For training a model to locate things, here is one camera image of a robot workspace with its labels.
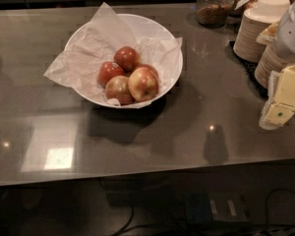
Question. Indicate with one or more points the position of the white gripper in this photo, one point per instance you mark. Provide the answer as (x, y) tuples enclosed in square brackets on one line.
[(292, 36)]

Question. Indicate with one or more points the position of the yellow-red apple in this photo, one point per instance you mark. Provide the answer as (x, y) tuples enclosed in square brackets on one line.
[(143, 84)]

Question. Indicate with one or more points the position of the white paper bowl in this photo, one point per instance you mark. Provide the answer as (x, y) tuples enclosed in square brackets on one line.
[(269, 11)]

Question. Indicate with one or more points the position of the red apple back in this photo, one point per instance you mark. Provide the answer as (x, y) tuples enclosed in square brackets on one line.
[(128, 58)]

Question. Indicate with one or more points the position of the red apple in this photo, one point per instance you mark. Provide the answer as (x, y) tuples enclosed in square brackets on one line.
[(128, 58), (109, 70)]

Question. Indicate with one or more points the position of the red-green apple front left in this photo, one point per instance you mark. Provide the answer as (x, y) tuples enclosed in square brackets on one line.
[(117, 91)]

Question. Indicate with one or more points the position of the red apple left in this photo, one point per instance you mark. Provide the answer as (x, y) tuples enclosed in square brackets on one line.
[(109, 70)]

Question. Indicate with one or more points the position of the right stack of paper plates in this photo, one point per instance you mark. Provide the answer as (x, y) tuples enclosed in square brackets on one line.
[(269, 62)]

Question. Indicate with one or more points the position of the stack of paper plates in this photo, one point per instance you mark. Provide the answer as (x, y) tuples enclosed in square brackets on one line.
[(269, 62), (246, 46)]

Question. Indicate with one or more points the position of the black tray under plates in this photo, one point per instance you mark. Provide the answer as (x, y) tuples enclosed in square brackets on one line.
[(249, 69)]

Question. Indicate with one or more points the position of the left stack of paper plates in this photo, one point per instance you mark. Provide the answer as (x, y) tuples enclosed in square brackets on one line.
[(246, 46)]

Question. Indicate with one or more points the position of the glass jar with cereal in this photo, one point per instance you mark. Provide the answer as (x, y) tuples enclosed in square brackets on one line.
[(213, 13)]

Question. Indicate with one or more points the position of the dark box under table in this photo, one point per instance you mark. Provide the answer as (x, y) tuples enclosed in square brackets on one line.
[(216, 209)]

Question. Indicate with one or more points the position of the white crumpled paper liner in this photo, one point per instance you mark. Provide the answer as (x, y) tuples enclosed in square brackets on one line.
[(88, 56)]

